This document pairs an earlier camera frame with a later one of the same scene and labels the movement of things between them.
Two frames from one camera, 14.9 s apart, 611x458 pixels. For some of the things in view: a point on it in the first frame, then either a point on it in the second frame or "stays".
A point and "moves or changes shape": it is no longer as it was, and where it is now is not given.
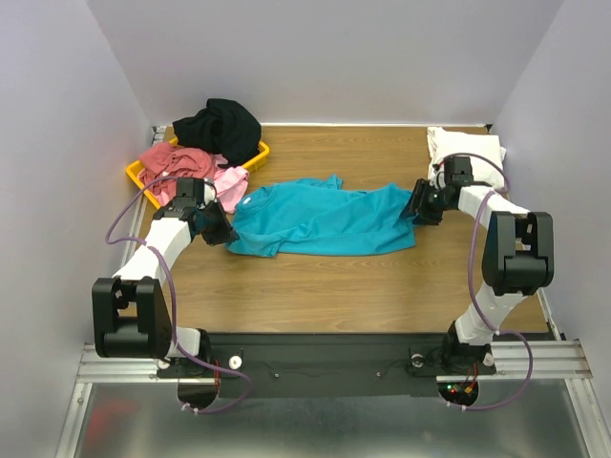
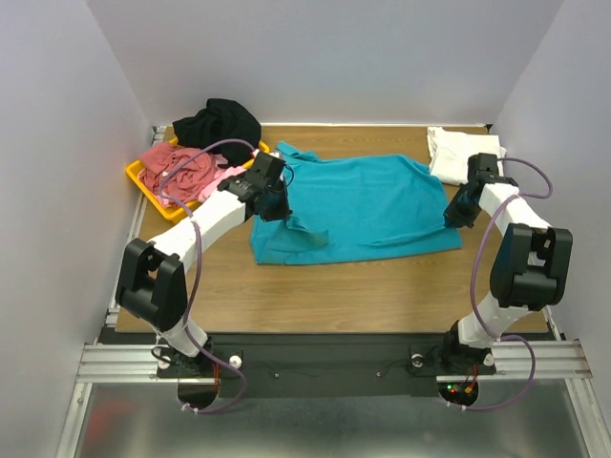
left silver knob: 235,362 stays
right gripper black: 425,203 → 458,213
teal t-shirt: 316,215 moves or changes shape
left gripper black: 226,233 → 284,211
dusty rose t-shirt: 165,159 stays
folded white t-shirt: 485,152 stays
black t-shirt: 221,128 stays
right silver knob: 417,361 stays
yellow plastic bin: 133,169 stays
